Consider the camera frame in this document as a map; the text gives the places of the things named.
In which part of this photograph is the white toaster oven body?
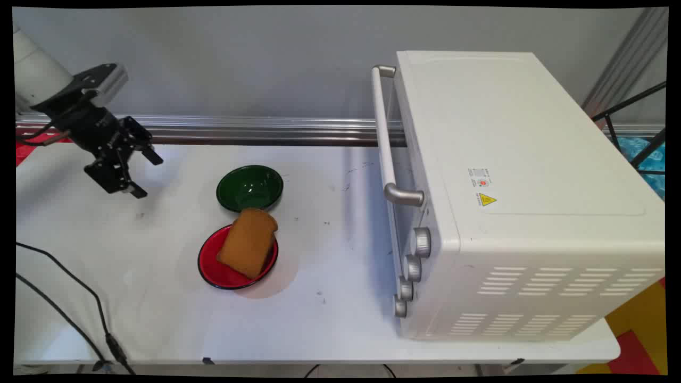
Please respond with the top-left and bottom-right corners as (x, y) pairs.
(391, 51), (666, 342)

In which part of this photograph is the white oven door with handle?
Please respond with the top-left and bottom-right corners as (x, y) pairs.
(371, 64), (426, 326)

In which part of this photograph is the green bowl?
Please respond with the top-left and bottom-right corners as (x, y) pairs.
(216, 165), (284, 213)

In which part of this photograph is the blue patterned sheet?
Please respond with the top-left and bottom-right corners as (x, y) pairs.
(617, 136), (666, 201)

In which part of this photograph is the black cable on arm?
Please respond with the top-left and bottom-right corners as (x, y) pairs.
(16, 121), (56, 146)

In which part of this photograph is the brown bread slice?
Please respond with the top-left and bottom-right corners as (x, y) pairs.
(216, 207), (279, 280)

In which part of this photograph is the aluminium profile post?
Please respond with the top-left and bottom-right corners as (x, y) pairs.
(582, 7), (669, 119)

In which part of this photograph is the black cable under table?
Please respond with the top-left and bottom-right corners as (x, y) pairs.
(302, 364), (398, 379)

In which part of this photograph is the thin black cable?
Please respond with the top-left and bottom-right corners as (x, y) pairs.
(16, 273), (110, 370)

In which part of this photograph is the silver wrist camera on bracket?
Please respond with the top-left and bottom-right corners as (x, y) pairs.
(40, 63), (129, 113)

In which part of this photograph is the red plate with black rim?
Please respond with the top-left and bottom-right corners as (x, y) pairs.
(197, 224), (279, 290)

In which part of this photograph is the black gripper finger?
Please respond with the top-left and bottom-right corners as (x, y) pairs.
(84, 153), (148, 199)
(123, 117), (164, 166)

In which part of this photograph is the black metal frame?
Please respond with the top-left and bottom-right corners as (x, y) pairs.
(591, 81), (667, 176)

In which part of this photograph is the aluminium rail behind table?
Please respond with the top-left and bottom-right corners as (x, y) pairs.
(16, 113), (408, 148)

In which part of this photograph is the red cloth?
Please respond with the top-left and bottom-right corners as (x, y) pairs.
(16, 133), (73, 166)

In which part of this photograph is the yellow red foam floor mat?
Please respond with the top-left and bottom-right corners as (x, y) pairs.
(576, 277), (667, 376)

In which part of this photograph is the black cable with connector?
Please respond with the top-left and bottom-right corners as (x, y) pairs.
(16, 242), (136, 375)

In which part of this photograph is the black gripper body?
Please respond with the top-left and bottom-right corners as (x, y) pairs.
(49, 103), (134, 161)

